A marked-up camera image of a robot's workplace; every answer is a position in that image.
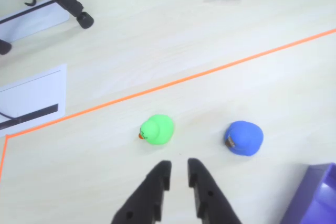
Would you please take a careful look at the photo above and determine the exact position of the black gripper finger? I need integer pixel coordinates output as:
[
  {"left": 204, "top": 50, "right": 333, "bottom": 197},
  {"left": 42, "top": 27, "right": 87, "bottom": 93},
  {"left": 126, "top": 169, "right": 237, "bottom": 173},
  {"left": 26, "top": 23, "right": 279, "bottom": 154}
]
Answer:
[
  {"left": 187, "top": 157, "right": 243, "bottom": 224},
  {"left": 110, "top": 159, "right": 173, "bottom": 224}
]

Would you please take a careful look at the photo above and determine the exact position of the blue rubber duck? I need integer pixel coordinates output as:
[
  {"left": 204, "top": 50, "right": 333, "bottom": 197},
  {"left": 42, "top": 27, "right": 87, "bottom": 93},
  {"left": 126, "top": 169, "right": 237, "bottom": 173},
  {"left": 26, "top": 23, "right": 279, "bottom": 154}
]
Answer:
[{"left": 224, "top": 120, "right": 264, "bottom": 157}]

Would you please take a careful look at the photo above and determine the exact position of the green rubber duck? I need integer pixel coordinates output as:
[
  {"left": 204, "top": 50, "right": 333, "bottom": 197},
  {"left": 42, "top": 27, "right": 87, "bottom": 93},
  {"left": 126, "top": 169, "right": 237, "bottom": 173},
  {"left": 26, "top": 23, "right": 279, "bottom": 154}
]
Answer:
[{"left": 138, "top": 114, "right": 175, "bottom": 146}]

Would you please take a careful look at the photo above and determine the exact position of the blue rectangular open box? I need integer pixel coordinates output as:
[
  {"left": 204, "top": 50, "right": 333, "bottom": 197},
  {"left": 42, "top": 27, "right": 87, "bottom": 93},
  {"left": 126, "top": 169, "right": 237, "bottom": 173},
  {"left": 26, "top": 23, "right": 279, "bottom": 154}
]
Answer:
[{"left": 278, "top": 162, "right": 336, "bottom": 224}]

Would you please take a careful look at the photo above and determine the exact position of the orange tape line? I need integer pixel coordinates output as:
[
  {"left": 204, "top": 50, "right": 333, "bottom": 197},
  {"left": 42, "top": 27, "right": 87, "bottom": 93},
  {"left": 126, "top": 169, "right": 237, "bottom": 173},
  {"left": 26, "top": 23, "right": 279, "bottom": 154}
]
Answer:
[
  {"left": 5, "top": 28, "right": 336, "bottom": 140},
  {"left": 0, "top": 134, "right": 10, "bottom": 183}
]

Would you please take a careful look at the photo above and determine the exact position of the white paper with black bar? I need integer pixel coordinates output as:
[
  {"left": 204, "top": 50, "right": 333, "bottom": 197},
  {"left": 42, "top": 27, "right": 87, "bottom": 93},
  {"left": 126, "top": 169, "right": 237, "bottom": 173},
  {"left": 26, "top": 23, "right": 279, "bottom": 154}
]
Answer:
[{"left": 0, "top": 63, "right": 68, "bottom": 138}]

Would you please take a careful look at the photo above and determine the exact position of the white paper with thin stripe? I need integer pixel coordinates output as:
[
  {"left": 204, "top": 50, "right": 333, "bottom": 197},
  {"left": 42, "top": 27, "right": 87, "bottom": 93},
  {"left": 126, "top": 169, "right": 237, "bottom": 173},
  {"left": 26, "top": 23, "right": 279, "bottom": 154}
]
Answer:
[{"left": 0, "top": 0, "right": 71, "bottom": 44}]

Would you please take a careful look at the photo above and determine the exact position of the thin black cable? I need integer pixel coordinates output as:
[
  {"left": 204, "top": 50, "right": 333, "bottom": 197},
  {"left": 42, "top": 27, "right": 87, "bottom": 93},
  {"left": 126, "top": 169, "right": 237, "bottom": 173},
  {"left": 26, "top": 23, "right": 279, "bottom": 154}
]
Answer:
[{"left": 0, "top": 111, "right": 23, "bottom": 124}]

